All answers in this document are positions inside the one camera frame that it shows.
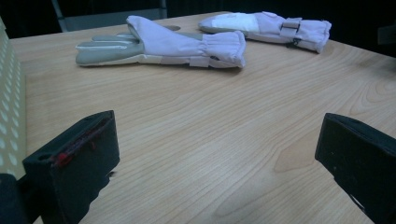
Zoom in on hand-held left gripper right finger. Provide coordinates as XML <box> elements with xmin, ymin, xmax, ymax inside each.
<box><xmin>315</xmin><ymin>112</ymin><xmax>396</xmax><ymax>224</ymax></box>

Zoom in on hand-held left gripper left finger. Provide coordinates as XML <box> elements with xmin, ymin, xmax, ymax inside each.
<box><xmin>21</xmin><ymin>109</ymin><xmax>120</xmax><ymax>224</ymax></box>

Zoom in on pale green perforated basket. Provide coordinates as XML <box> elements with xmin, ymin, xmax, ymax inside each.
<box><xmin>0</xmin><ymin>17</ymin><xmax>27</xmax><ymax>180</ymax></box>

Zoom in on lavender glove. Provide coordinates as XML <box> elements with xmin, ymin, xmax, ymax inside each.
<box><xmin>198</xmin><ymin>11</ymin><xmax>332</xmax><ymax>54</ymax></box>
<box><xmin>75</xmin><ymin>15</ymin><xmax>247</xmax><ymax>69</ymax></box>

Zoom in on grey metal chair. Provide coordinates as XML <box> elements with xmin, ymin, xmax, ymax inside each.
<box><xmin>50</xmin><ymin>0</ymin><xmax>169</xmax><ymax>33</ymax></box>

